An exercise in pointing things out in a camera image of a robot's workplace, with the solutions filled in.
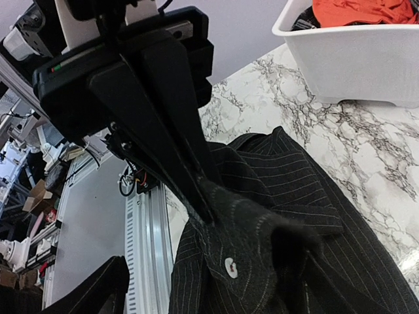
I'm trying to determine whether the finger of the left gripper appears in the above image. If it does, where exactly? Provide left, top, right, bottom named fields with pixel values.
left=141, top=34, right=220, bottom=196

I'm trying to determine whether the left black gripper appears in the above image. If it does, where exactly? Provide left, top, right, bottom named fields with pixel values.
left=33, top=6, right=215, bottom=224

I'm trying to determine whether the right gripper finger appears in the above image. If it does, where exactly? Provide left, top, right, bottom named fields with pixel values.
left=41, top=256, right=130, bottom=314

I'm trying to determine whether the black striped garment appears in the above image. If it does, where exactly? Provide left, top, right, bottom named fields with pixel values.
left=169, top=127, right=418, bottom=313

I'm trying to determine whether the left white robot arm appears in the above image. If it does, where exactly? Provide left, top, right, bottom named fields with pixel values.
left=1, top=1, right=221, bottom=224

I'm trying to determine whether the white plastic laundry bin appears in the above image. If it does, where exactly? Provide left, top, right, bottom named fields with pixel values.
left=272, top=1, right=418, bottom=108

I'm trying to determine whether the cardboard box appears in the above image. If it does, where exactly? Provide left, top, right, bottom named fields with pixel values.
left=22, top=179, right=55, bottom=216

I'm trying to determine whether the orange garment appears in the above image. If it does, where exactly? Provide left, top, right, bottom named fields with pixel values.
left=312, top=0, right=418, bottom=27

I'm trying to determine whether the aluminium front rail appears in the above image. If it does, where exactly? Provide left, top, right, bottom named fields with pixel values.
left=42, top=153, right=174, bottom=314

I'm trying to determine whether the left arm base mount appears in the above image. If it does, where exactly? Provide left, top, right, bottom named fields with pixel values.
left=118, top=161, right=158, bottom=198

